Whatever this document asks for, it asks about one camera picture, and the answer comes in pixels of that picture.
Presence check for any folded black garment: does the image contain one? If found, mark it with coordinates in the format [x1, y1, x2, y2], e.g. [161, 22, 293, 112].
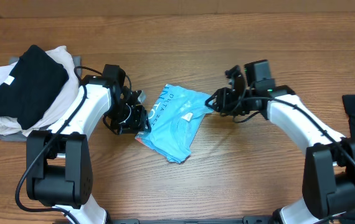
[0, 45, 69, 129]

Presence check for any light blue t-shirt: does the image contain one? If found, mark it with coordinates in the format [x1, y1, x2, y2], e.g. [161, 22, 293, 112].
[135, 84, 213, 164]

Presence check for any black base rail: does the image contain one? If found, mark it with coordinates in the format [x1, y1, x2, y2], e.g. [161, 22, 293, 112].
[105, 216, 282, 224]

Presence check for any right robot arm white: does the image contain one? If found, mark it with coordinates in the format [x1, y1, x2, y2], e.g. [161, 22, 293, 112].
[205, 85, 355, 223]

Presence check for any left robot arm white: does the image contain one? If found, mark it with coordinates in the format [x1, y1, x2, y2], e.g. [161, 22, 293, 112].
[15, 64, 151, 223]

